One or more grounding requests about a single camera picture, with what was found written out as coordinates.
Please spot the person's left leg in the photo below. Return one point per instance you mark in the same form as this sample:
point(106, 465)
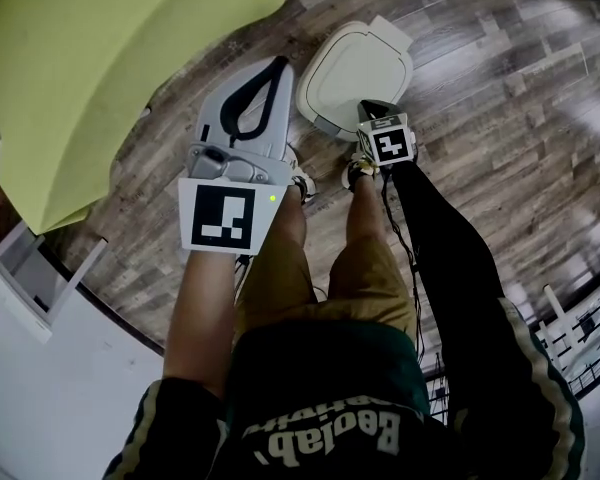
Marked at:
point(290, 218)

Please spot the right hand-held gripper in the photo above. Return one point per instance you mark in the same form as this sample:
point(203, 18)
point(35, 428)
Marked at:
point(390, 145)

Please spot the person's leg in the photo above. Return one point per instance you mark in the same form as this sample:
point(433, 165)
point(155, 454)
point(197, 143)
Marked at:
point(365, 213)
point(290, 218)

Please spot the white railing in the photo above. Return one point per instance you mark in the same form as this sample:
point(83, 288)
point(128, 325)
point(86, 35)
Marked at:
point(580, 328)

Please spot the white wooden chair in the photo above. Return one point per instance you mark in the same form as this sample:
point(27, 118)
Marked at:
point(35, 278)

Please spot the person's right forearm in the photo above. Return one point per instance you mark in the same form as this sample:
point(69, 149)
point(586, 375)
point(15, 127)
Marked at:
point(445, 248)

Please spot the green tablecloth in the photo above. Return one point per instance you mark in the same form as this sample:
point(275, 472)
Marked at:
point(80, 93)

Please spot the person's green shirt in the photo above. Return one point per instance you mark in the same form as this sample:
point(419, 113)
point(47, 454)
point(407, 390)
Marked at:
point(330, 418)

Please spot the white table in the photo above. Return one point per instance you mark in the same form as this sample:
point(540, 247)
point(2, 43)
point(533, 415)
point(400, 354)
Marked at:
point(145, 112)

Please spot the person's shoe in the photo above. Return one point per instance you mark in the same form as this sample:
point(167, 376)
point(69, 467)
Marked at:
point(357, 170)
point(300, 178)

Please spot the person's left forearm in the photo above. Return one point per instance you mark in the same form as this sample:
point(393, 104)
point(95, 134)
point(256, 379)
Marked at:
point(205, 318)

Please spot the person's right shoe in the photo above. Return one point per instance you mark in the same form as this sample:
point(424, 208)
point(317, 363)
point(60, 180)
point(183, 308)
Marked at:
point(357, 170)

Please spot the person's right leg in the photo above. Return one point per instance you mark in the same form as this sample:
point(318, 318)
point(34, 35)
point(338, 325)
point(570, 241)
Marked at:
point(365, 213)

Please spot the person's left shoe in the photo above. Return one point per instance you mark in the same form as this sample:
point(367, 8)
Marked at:
point(300, 178)

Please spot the round pale green tabletop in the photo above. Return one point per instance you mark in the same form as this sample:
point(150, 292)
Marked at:
point(355, 68)

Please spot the white lidded trash bin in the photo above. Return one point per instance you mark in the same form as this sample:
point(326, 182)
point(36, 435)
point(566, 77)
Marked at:
point(336, 129)

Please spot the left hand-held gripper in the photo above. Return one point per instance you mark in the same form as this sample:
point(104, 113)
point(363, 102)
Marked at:
point(222, 218)

